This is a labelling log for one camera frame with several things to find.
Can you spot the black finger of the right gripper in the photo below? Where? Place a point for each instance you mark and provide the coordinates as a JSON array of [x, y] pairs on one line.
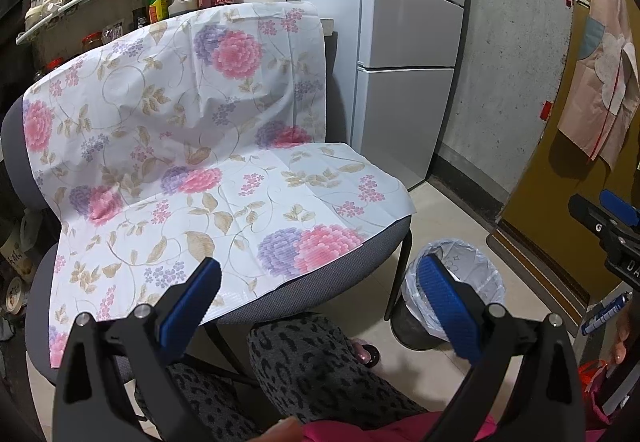
[[591, 216]]

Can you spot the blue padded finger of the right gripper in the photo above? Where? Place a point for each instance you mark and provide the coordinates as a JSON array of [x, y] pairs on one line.
[[619, 208]]

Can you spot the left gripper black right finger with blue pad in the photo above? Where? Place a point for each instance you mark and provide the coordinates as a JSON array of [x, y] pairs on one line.
[[545, 403]]

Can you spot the trash bin with clear bag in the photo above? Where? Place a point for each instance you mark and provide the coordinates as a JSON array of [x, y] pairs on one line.
[[447, 281]]

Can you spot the person's right hand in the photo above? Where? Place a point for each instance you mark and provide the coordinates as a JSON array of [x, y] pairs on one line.
[[627, 330]]

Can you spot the pink hanging apron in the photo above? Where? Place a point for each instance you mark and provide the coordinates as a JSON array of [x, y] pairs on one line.
[[604, 94]]

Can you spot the leopard print trouser leg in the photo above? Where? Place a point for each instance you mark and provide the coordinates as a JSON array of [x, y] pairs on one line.
[[312, 375]]

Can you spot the silver grey refrigerator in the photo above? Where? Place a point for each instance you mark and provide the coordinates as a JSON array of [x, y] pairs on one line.
[[391, 65]]

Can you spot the yellow label sauce bottle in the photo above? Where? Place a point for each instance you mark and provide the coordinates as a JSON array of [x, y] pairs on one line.
[[158, 10]]

